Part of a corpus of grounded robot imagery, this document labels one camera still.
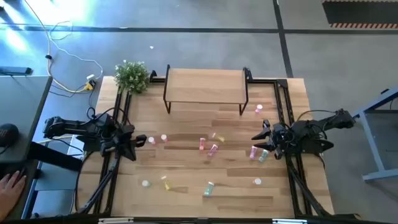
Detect black desk support beam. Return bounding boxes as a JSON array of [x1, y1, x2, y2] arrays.
[[27, 140, 83, 172]]

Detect person's hand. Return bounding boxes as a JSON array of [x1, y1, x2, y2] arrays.
[[0, 170, 27, 220]]

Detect white box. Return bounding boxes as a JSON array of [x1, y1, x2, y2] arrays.
[[67, 133, 85, 156]]

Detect white floor cable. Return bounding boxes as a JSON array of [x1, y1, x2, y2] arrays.
[[49, 20, 104, 80]]

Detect black computer mouse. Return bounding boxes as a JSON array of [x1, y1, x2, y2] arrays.
[[0, 123, 19, 147]]

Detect yellow white power plug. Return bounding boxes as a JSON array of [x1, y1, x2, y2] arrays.
[[85, 73, 97, 91]]

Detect yellow floor cable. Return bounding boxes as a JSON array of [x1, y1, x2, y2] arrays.
[[24, 0, 94, 94]]

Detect wooden shelf black metal legs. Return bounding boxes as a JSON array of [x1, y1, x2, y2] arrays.
[[163, 64, 253, 116]]

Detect dark brown desk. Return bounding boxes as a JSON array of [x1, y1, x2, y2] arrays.
[[0, 160, 40, 223]]

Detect black flat device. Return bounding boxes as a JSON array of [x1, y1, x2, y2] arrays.
[[0, 66, 33, 77]]

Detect blue grey metal table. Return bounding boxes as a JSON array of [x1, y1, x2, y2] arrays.
[[353, 86, 398, 183]]

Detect grey desk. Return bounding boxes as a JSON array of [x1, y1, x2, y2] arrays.
[[0, 75, 53, 164]]

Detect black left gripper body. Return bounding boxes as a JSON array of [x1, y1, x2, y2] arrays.
[[107, 123, 138, 162]]

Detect silver metal bracket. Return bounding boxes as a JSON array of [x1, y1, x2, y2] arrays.
[[272, 218, 308, 224], [98, 217, 134, 224]]

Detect green potted plant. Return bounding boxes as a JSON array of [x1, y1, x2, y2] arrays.
[[113, 60, 150, 95]]

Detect black mat striped edge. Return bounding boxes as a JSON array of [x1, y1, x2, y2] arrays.
[[322, 0, 398, 29]]

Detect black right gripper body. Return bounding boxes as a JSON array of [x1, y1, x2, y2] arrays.
[[262, 119, 292, 161]]

